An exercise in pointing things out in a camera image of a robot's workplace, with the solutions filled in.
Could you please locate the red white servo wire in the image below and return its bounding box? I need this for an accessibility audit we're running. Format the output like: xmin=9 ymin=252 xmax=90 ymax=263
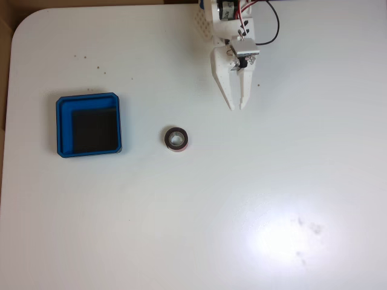
xmin=236 ymin=0 xmax=258 ymax=40

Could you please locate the black foam pad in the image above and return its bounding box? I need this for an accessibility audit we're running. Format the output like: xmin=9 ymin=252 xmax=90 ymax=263
xmin=71 ymin=107 xmax=119 ymax=153

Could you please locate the blue square box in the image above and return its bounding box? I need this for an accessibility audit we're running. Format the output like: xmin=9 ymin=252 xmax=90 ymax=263
xmin=55 ymin=92 xmax=123 ymax=159

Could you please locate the white camera box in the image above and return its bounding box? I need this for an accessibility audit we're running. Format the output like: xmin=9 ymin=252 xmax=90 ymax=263
xmin=230 ymin=39 xmax=261 ymax=69

